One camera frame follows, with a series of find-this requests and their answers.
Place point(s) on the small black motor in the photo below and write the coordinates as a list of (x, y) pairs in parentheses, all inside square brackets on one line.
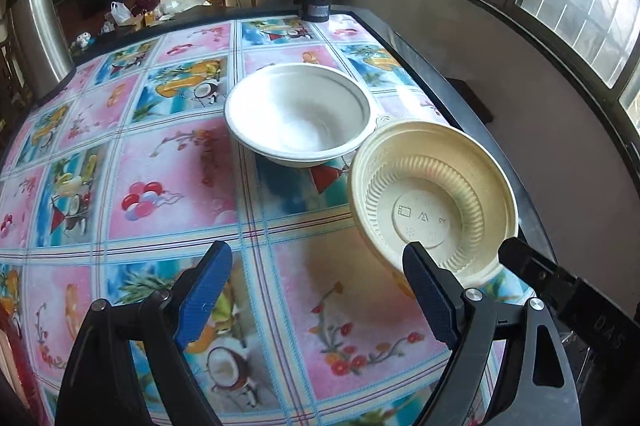
[(316, 10)]

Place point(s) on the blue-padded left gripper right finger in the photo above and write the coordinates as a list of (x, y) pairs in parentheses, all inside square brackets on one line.
[(535, 385)]

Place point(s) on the large cream plastic bowl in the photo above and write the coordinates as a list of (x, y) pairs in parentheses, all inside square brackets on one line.
[(415, 181)]

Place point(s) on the colourful picture tablecloth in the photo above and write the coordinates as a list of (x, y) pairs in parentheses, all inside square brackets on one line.
[(123, 180)]

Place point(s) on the large red scalloped plate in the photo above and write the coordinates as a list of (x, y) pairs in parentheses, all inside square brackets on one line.
[(21, 403)]

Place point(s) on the white plastic bag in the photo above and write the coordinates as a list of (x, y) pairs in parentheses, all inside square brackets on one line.
[(120, 13)]

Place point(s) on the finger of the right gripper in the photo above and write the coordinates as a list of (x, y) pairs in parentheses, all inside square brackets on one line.
[(581, 307)]

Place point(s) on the large white paper bowl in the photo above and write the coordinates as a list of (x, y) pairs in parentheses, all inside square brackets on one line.
[(300, 115)]

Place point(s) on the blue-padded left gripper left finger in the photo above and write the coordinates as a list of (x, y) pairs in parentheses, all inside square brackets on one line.
[(100, 384)]

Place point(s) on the stainless steel thermos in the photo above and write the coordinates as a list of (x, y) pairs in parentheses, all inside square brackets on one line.
[(40, 47)]

